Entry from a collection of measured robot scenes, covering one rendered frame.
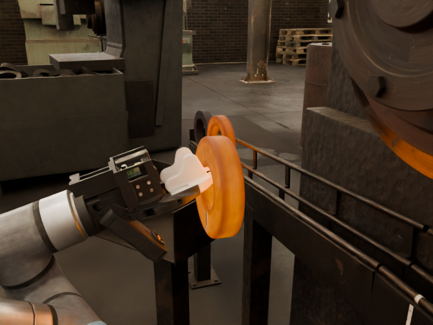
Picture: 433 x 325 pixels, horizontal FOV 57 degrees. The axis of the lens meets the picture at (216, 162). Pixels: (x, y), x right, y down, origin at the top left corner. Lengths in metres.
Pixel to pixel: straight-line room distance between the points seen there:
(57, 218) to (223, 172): 0.22
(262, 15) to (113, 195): 7.05
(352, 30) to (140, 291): 1.47
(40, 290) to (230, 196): 0.28
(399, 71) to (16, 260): 0.51
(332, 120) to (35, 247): 0.61
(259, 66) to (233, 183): 7.03
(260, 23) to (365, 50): 7.02
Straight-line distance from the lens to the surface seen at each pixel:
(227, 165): 0.55
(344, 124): 0.85
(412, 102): 0.45
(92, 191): 0.57
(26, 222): 0.57
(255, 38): 7.48
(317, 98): 3.43
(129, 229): 0.59
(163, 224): 1.00
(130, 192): 0.55
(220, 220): 0.56
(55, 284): 0.61
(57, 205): 0.57
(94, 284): 1.88
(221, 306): 1.69
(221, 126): 1.30
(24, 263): 0.59
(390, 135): 0.60
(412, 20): 0.44
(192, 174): 0.58
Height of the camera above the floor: 1.06
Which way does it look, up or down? 19 degrees down
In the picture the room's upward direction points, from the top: straight up
